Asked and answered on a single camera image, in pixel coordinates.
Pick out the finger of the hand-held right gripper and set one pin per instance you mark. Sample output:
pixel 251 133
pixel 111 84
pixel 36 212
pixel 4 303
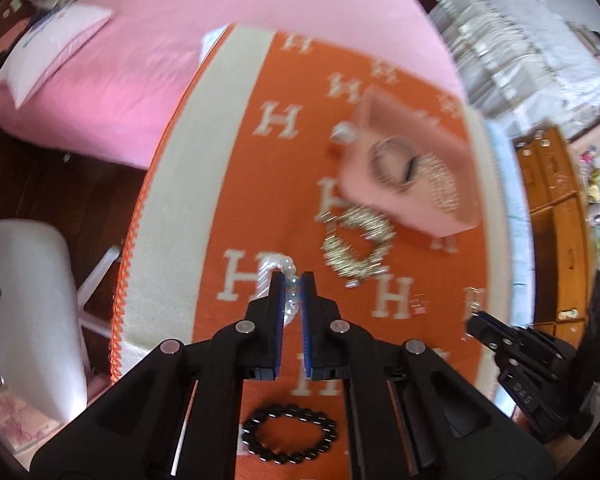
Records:
pixel 490 330

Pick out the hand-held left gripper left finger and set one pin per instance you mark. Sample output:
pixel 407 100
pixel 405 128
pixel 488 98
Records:
pixel 280 320

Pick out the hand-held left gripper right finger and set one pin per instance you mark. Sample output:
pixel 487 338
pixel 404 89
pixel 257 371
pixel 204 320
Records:
pixel 305 325

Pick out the pink jewelry box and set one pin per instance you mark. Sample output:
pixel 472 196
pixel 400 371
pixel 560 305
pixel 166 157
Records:
pixel 380 110

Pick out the pale blue printed sheet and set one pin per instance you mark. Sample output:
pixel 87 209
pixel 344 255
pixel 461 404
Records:
pixel 517 230

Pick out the wooden cabinet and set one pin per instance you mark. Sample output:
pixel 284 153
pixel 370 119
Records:
pixel 560 220

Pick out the orange letter-print blanket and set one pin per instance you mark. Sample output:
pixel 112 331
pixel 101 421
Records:
pixel 190 200

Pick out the striped bangle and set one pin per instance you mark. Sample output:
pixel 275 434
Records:
pixel 380 152

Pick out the small white trinket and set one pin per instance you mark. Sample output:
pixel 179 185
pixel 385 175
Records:
pixel 343 135

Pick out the white chair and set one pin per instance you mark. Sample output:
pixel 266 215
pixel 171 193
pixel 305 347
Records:
pixel 30 300

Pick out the pink floor mat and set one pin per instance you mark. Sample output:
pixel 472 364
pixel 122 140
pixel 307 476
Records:
pixel 20 420

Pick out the white lace furniture cover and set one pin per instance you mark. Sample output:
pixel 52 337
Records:
pixel 520 45

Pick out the pink bed sheet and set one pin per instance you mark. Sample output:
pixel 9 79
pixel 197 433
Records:
pixel 190 35

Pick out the white pink pillow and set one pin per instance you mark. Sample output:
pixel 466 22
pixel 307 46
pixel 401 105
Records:
pixel 50 50

